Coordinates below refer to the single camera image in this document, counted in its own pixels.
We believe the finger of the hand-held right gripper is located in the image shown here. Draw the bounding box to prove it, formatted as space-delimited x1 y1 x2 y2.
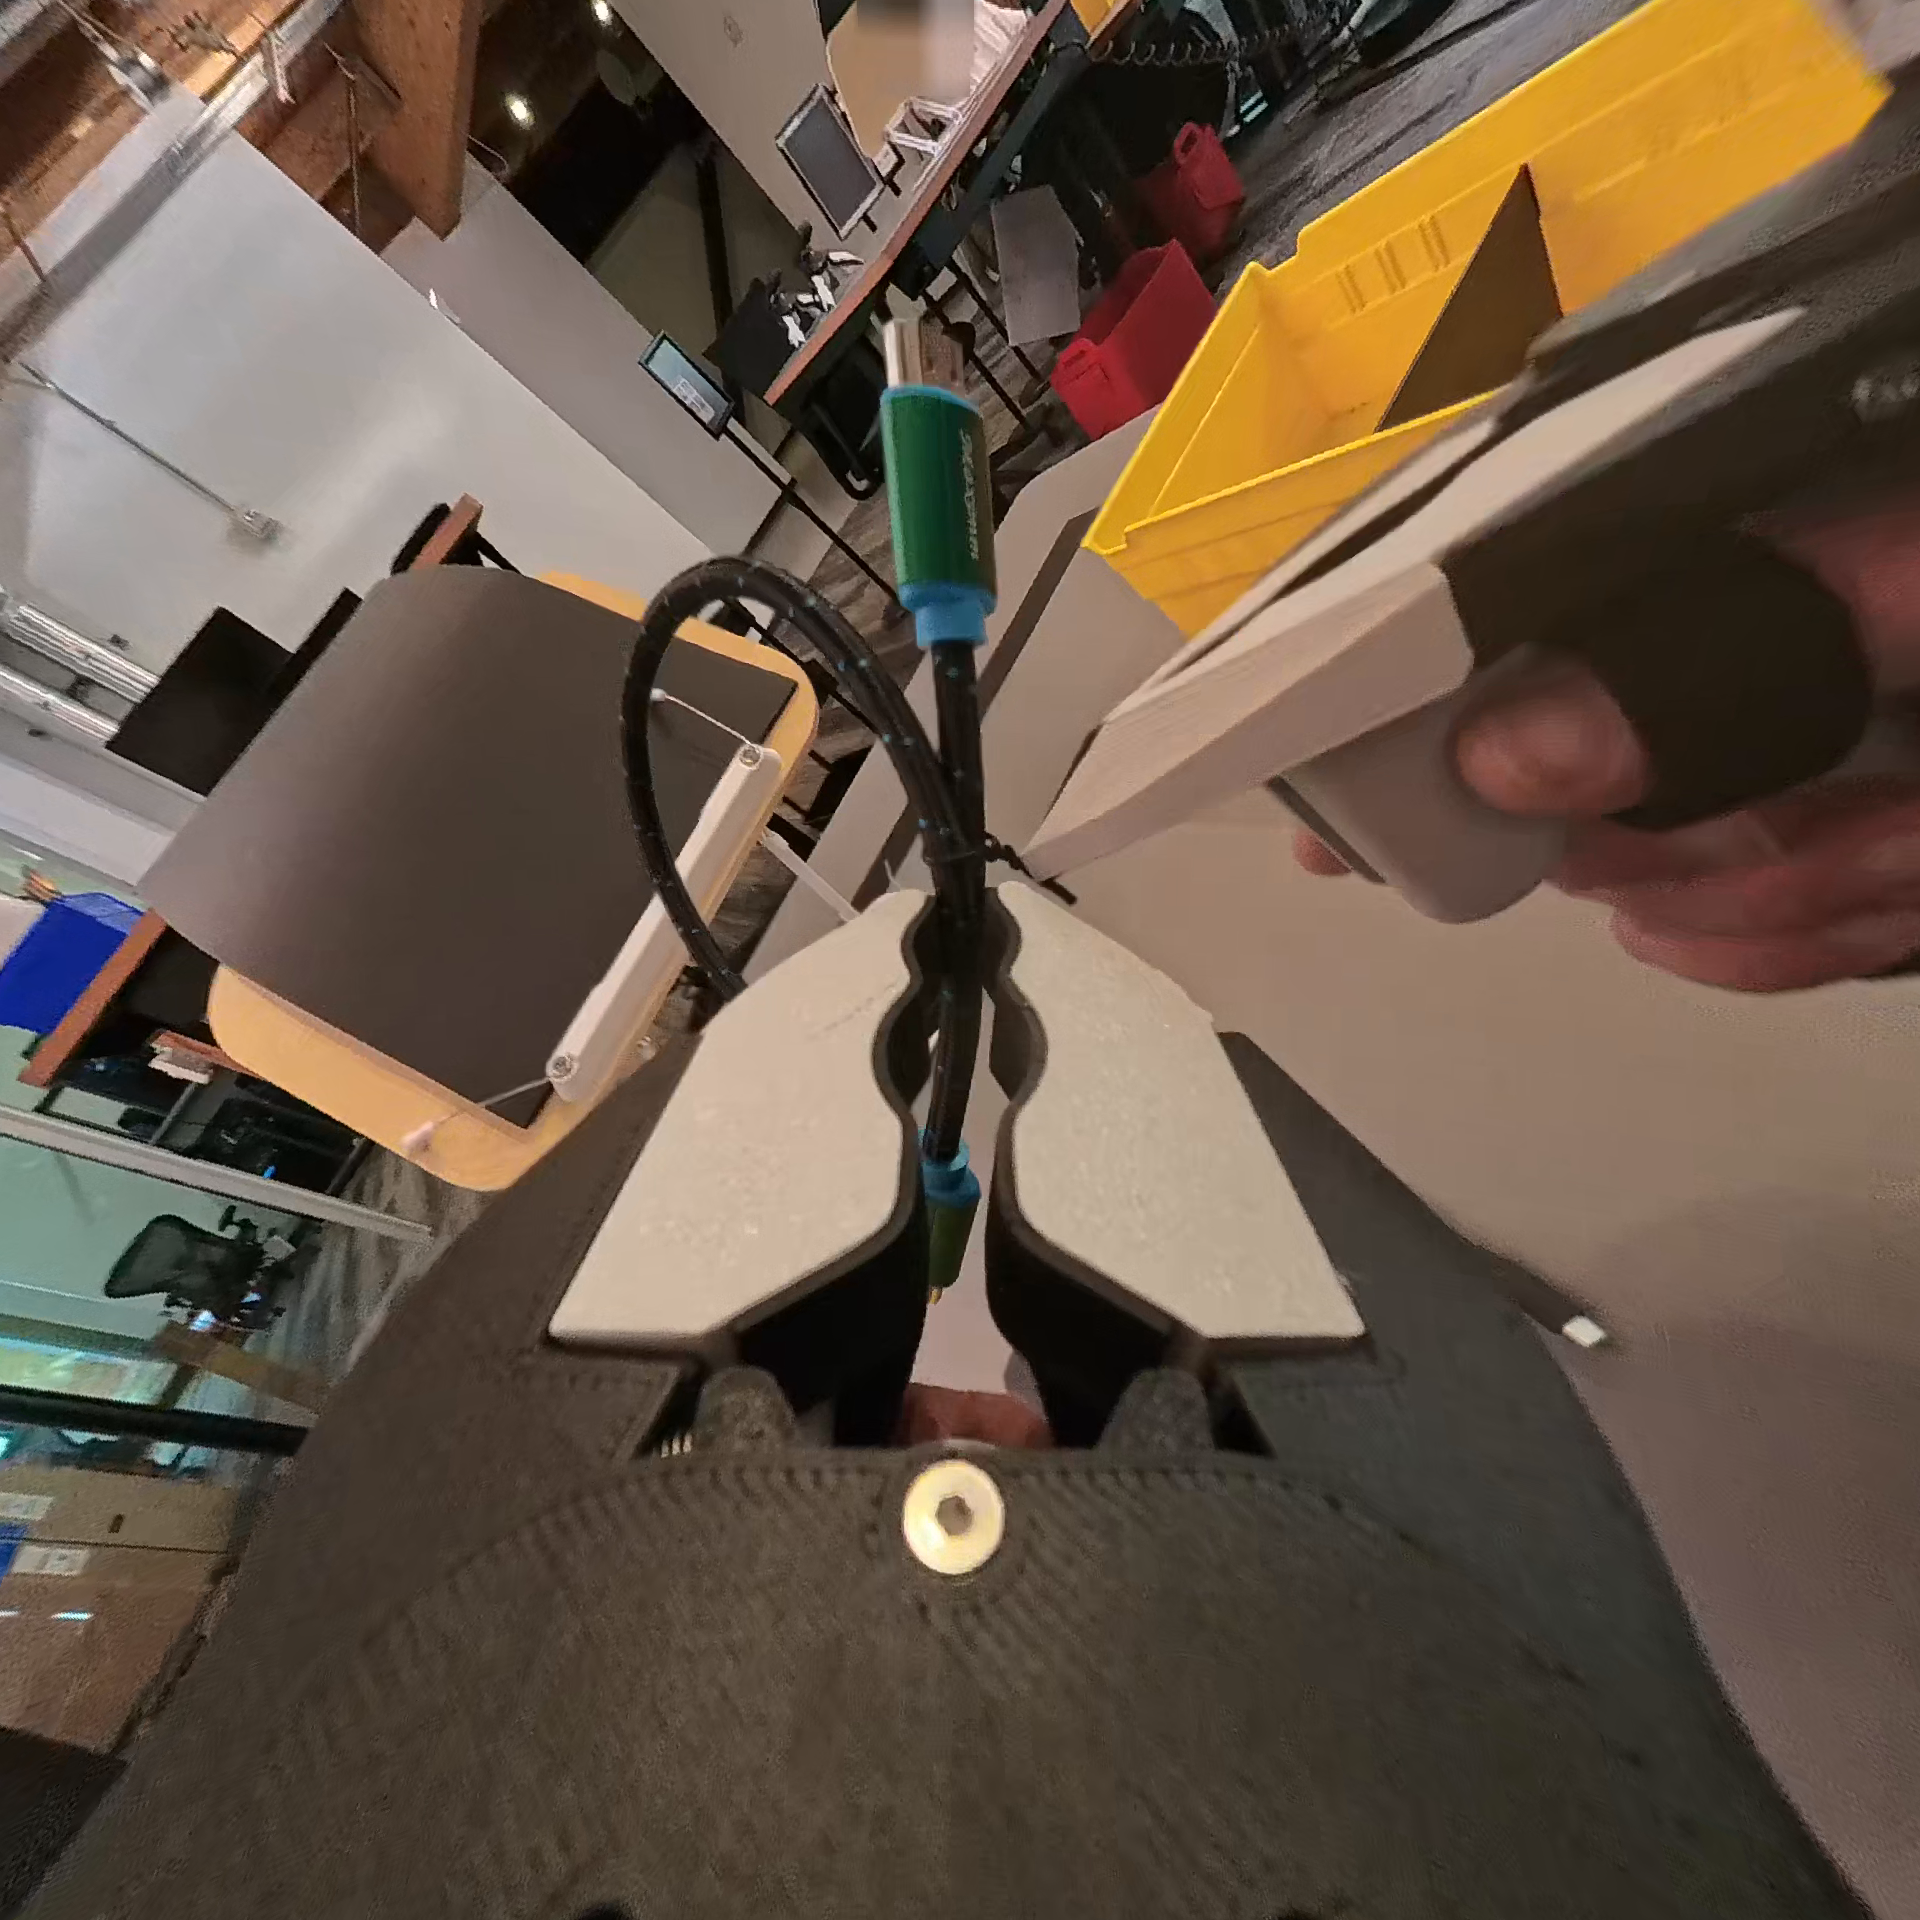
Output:
1030 306 1806 886
1270 363 1550 620

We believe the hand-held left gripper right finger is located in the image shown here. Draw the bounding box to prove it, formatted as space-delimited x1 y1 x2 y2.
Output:
987 879 1370 1375

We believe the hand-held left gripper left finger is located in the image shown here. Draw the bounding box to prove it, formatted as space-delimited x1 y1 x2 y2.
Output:
543 886 934 1368

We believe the yellow plastic bin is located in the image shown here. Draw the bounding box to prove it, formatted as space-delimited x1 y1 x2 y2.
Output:
1083 0 1892 640

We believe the black braided hdmi cable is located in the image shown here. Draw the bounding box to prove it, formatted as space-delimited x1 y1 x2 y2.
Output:
621 318 1004 1309

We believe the white tablet stand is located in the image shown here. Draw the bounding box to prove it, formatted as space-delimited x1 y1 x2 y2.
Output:
404 680 860 1149

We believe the large red bin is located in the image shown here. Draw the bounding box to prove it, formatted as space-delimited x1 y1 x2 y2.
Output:
1048 240 1220 442

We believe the small red bin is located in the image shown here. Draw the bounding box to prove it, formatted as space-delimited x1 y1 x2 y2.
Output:
1136 123 1250 269

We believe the grey flat panel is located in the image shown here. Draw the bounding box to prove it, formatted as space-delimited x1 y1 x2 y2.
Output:
987 189 1092 350

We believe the long wooden desk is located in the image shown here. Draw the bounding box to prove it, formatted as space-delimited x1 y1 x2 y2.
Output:
762 0 1086 410

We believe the black mesh office chair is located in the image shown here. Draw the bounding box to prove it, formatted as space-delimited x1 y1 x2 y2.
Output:
102 1208 296 1332

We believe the small tablet sign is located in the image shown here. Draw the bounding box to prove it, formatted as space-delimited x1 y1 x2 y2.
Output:
635 328 743 431

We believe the small grey monitor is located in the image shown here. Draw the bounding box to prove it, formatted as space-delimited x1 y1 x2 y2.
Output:
772 82 884 240

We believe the blue bin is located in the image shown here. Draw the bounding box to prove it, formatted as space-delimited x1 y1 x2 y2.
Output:
0 890 146 1040

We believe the small black screen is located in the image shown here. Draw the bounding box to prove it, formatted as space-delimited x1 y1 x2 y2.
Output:
102 603 296 799

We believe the stack of cardboard boxes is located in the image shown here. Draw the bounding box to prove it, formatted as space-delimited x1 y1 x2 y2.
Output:
0 1440 250 1749

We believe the black usb cable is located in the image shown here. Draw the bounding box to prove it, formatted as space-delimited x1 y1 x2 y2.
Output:
1476 1256 1618 1352

